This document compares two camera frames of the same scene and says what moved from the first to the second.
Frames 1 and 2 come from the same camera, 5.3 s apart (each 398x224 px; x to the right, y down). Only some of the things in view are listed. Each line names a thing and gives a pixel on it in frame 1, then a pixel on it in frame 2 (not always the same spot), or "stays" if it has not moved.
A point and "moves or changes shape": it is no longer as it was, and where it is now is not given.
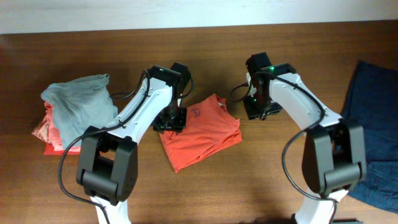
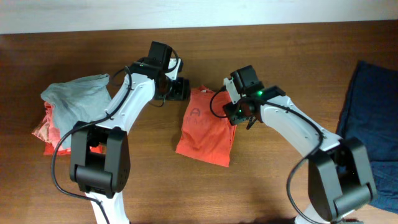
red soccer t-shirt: (209, 129) moves or changes shape
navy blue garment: (372, 101) stays
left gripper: (178, 125) -> (182, 90)
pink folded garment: (46, 131) stays
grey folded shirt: (80, 104) stays
